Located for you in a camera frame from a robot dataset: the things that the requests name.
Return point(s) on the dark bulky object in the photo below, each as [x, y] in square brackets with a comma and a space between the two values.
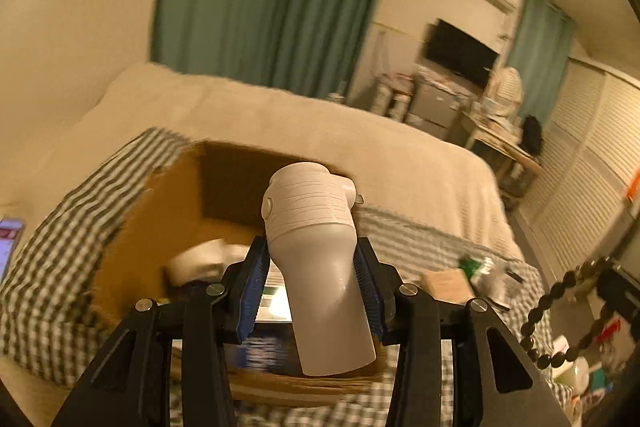
[617, 287]

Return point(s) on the white toilet paper roll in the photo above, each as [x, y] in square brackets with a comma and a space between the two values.
[200, 259]

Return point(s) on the grey storage cabinet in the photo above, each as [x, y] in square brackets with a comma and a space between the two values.
[435, 102]

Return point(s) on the orange tag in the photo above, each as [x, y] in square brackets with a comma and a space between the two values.
[634, 187]

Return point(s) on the grey white checked blanket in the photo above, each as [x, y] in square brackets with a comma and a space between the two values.
[50, 267]

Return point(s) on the green white medicine box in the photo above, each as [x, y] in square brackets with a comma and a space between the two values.
[470, 264]

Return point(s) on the small brown paper box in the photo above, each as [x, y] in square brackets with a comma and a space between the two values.
[445, 284]

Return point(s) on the white mug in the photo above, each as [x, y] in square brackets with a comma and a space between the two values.
[575, 377]

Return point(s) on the tall white plastic bottle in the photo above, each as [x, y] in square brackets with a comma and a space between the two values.
[320, 307]

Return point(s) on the black bag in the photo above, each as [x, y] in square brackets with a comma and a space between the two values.
[532, 134]

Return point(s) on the cream textured blanket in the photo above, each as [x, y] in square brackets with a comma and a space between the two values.
[375, 142]

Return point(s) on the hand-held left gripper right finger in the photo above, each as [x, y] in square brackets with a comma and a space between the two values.
[369, 297]

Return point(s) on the white vanity table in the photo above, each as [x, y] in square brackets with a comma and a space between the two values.
[505, 154]

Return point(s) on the brown cardboard box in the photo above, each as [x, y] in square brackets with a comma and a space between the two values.
[150, 227]

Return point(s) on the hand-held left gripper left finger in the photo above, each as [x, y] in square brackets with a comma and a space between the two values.
[252, 292]

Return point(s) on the clear plastic pouch black trim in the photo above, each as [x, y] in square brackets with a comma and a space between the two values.
[500, 284]

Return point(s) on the narrow green curtain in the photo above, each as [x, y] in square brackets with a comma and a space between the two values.
[542, 57]

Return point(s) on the blue tissue pack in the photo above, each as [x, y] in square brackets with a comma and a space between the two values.
[265, 349]

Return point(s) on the black wall television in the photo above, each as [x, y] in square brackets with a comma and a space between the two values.
[460, 52]

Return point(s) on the white louvred wardrobe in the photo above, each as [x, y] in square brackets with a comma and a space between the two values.
[590, 157]

